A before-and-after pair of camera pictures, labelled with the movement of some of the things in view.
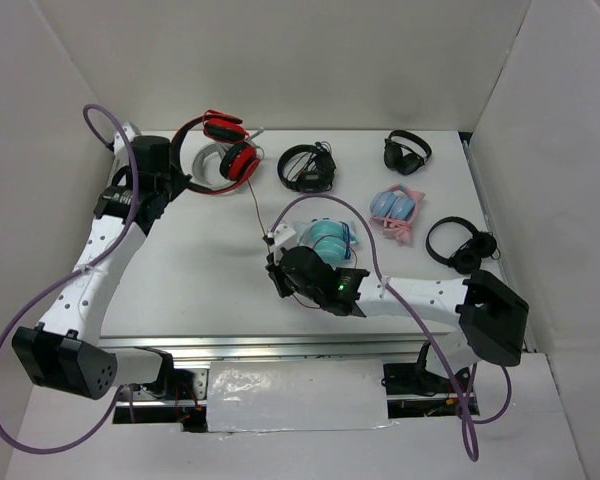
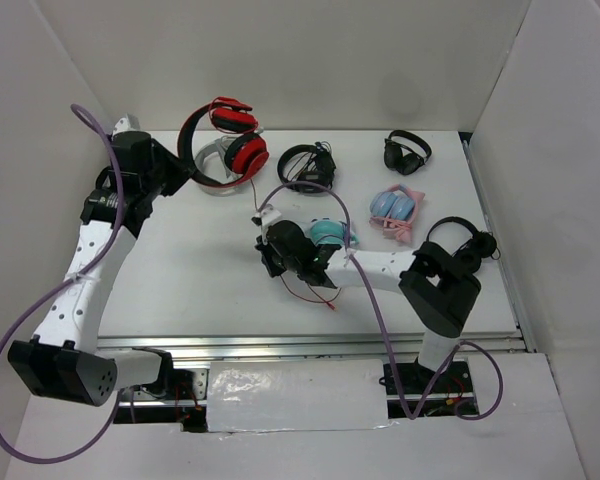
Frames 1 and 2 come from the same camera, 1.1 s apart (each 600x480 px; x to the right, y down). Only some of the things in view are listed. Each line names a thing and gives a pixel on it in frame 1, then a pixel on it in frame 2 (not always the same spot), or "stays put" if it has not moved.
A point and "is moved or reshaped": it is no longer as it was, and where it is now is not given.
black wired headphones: [308, 168] stays put
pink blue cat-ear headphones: [394, 210] stays put
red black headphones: [239, 163] is moved or reshaped
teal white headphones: [334, 238] stays put
